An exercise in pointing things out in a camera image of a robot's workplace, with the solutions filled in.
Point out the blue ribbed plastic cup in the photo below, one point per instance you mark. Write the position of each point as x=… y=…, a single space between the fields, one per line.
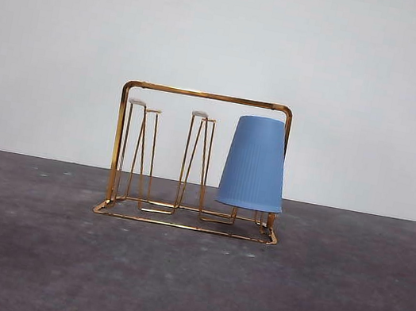
x=255 y=164

